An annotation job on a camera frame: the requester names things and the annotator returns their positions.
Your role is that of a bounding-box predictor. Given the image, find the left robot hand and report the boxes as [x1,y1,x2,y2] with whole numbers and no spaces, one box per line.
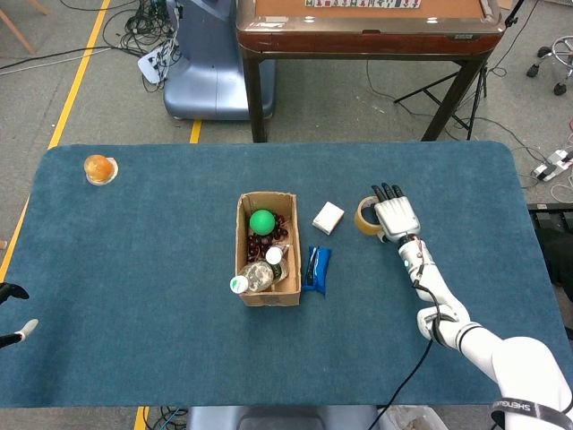
[0,281,39,349]

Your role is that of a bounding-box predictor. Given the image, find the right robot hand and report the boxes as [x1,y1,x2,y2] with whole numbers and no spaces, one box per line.
[370,182,423,244]

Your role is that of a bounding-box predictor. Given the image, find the yellow tape roll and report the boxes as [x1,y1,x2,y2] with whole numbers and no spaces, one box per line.
[354,195,386,237]

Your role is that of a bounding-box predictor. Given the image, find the small white box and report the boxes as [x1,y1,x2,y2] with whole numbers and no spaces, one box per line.
[312,201,346,236]

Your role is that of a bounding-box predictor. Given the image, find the green ball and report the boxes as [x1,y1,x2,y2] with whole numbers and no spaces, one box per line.
[249,209,276,237]

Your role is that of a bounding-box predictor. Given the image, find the open cardboard box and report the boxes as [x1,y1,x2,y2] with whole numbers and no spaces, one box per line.
[234,191,303,307]

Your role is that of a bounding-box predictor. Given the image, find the blue snack packet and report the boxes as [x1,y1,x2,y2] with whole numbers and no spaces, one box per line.
[302,245,333,296]

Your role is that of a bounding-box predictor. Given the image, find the black tripod stand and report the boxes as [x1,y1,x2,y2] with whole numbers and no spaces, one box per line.
[393,0,527,141]

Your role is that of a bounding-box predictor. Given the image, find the green label bottle white cap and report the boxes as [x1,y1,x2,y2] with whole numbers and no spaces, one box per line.
[263,245,290,284]

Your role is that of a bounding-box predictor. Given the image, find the dark red grape bunch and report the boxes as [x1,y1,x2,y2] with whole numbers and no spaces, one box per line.
[246,213,289,263]

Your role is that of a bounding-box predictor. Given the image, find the blue felt table mat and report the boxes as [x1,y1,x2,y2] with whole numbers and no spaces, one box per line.
[0,141,572,409]

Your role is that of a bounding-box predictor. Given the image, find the orange bread on plate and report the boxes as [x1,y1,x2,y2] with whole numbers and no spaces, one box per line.
[83,154,119,186]

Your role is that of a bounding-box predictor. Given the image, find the clear plastic bottle white cap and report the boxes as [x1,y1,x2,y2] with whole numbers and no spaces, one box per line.
[229,262,275,296]

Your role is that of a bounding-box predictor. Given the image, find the black equipment case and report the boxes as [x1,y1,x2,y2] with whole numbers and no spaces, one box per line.
[526,202,573,288]

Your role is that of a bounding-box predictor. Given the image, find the white power strip grey switches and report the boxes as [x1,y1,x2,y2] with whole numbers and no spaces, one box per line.
[532,149,573,182]

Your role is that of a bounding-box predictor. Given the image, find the brown mahjong table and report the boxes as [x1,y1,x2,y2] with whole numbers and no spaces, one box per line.
[235,0,507,143]

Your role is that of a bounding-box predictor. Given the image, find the clear plastic bag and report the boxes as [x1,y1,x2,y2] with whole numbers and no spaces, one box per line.
[378,405,449,430]

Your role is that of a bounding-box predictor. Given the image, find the row of mahjong tiles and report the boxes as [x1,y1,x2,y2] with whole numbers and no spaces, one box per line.
[304,0,423,9]

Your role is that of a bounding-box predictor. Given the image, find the blue-grey robot torso base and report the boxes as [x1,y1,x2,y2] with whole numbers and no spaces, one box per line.
[185,405,381,430]

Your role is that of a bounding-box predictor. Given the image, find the chrome wheeled stool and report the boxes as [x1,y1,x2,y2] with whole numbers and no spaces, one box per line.
[526,34,573,97]

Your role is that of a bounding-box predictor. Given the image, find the wooden chair leg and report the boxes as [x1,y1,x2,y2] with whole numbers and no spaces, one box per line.
[0,0,49,55]

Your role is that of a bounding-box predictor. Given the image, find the white power strip with plugs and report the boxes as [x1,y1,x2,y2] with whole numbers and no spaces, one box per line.
[137,47,175,85]

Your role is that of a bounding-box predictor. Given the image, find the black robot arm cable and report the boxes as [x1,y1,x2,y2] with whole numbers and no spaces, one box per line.
[366,263,453,430]

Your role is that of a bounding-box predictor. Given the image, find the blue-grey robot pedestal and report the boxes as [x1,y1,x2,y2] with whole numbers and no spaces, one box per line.
[163,0,277,121]

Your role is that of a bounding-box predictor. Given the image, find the tangled black floor cables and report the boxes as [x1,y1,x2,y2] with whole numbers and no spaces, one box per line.
[102,0,180,93]

